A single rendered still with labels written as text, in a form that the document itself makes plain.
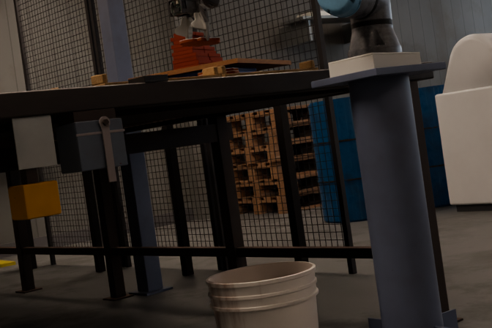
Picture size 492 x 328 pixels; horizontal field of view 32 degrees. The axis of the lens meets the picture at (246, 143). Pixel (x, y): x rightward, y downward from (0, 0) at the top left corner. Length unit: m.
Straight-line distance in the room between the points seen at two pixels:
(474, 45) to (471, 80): 0.25
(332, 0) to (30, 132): 0.85
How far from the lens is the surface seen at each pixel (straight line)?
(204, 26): 2.65
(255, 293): 2.23
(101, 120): 2.14
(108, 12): 4.63
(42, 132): 2.09
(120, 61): 4.61
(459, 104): 6.30
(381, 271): 2.45
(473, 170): 6.29
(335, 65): 2.45
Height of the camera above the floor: 0.73
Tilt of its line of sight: level
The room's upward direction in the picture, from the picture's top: 8 degrees counter-clockwise
